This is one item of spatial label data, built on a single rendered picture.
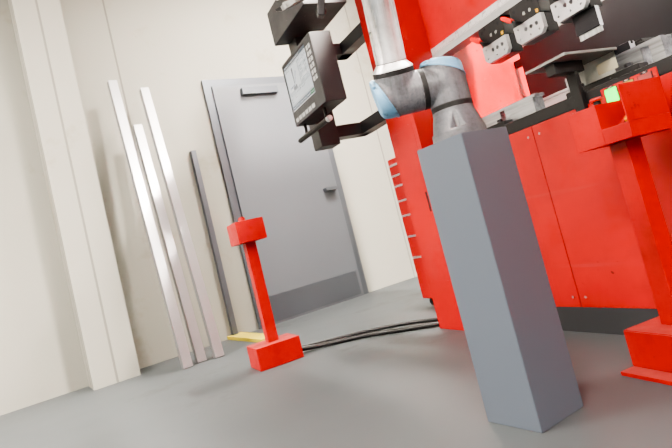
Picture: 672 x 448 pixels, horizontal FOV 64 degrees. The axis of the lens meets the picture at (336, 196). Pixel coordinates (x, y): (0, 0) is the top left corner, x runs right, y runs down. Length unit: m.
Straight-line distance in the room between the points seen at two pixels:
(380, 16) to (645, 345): 1.18
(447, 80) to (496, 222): 0.40
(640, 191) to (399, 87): 0.75
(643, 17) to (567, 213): 0.97
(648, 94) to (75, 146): 3.50
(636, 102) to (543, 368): 0.76
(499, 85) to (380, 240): 2.63
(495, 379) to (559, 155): 0.97
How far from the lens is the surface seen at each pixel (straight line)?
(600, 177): 2.10
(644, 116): 1.71
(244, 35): 5.21
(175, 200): 3.96
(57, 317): 4.28
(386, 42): 1.50
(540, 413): 1.52
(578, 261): 2.24
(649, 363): 1.82
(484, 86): 3.01
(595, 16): 2.24
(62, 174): 4.10
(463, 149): 1.42
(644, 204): 1.75
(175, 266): 3.88
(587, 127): 1.75
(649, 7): 2.73
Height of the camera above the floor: 0.60
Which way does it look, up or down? 4 degrees up
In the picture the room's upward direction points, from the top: 14 degrees counter-clockwise
